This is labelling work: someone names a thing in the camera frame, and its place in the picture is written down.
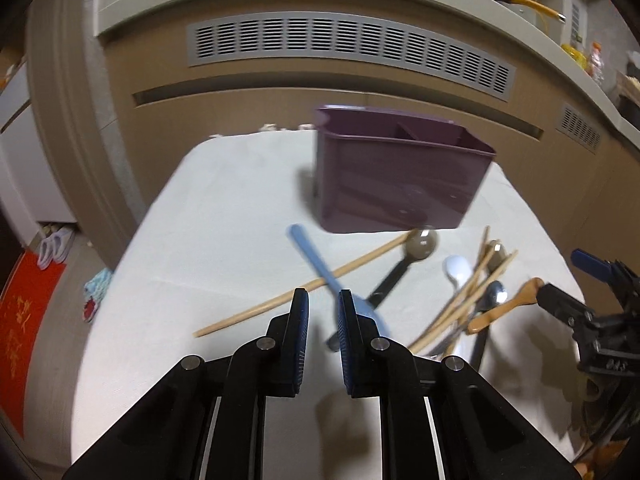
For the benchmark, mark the blue plastic rice paddle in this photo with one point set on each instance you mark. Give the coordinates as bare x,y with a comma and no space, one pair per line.
298,235

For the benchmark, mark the orange capped bottle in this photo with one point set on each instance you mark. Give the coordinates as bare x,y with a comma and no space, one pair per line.
595,63

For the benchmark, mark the white plastic spoon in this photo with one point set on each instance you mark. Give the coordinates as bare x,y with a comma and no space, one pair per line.
458,270

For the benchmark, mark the grey spoon black handle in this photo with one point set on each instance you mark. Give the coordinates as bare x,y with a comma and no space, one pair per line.
418,245
481,338

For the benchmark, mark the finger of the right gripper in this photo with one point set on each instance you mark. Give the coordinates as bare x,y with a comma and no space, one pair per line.
560,305
599,269

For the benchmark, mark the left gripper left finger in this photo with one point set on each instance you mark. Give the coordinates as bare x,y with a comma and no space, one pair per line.
287,358

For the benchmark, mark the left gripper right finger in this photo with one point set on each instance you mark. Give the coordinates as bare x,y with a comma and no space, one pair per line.
361,364

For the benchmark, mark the purple plastic utensil holder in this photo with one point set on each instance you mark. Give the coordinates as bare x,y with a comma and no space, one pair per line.
381,170

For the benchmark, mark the red floor mat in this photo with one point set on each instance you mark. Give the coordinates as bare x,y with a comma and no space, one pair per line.
24,302

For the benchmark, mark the white table cloth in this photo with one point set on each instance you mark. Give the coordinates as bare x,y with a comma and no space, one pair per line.
215,243

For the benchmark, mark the wooden spoon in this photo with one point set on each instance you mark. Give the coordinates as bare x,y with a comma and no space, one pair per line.
526,296

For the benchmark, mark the stainless steel spoon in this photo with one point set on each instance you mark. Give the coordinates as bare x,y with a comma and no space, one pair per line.
494,295

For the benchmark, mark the small grey ventilation grille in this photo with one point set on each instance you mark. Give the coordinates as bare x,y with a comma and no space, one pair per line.
577,127

